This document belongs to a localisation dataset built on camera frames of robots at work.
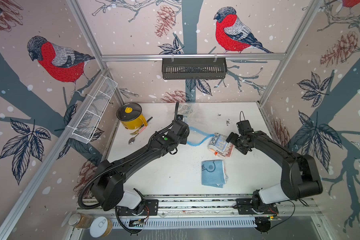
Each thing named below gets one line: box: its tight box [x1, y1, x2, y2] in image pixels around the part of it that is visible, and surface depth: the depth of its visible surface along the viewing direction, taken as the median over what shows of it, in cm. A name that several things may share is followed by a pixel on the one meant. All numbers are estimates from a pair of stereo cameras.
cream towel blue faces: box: [178, 102, 195, 118], surface depth 116 cm
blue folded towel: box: [201, 160, 229, 188], surface depth 85 cm
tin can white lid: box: [89, 216, 113, 238], surface depth 66 cm
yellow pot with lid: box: [116, 102, 148, 130], surface depth 103 cm
